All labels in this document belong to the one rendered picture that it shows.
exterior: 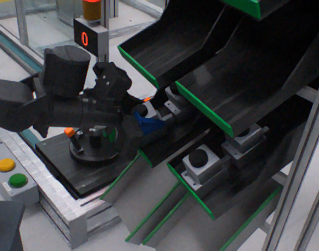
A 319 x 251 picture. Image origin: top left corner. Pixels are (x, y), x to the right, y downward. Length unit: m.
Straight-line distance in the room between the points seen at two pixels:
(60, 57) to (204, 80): 0.22
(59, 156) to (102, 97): 0.46
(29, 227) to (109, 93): 0.52
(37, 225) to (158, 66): 0.57
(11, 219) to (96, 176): 0.28
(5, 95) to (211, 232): 0.44
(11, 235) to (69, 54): 0.36
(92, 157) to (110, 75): 0.43
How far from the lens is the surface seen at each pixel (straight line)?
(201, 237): 0.78
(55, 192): 0.99
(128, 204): 0.88
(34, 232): 1.04
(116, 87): 0.63
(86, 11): 1.11
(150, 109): 0.70
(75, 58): 0.59
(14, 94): 0.62
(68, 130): 0.99
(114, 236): 1.01
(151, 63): 0.66
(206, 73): 0.62
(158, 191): 0.84
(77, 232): 0.96
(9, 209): 0.83
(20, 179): 1.02
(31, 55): 1.63
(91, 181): 0.99
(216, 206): 0.64
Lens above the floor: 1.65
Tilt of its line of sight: 35 degrees down
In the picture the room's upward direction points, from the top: 5 degrees clockwise
